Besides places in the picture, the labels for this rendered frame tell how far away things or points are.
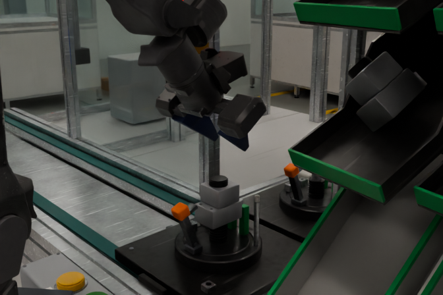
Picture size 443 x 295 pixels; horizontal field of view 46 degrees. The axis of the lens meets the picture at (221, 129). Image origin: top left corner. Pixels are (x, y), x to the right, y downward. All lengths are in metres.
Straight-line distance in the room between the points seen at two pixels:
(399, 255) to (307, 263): 0.11
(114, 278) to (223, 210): 0.20
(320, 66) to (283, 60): 4.46
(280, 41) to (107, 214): 5.45
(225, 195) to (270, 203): 0.25
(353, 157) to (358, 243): 0.13
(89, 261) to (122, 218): 0.23
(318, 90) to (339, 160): 1.42
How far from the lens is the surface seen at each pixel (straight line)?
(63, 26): 1.46
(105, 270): 0.86
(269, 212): 1.00
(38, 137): 1.61
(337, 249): 0.68
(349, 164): 0.57
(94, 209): 1.17
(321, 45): 1.97
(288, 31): 6.34
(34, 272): 0.87
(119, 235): 1.04
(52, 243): 0.95
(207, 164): 1.04
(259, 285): 0.78
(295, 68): 6.31
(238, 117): 0.68
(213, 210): 0.80
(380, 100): 0.58
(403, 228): 0.65
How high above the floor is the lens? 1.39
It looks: 16 degrees down
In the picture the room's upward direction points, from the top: straight up
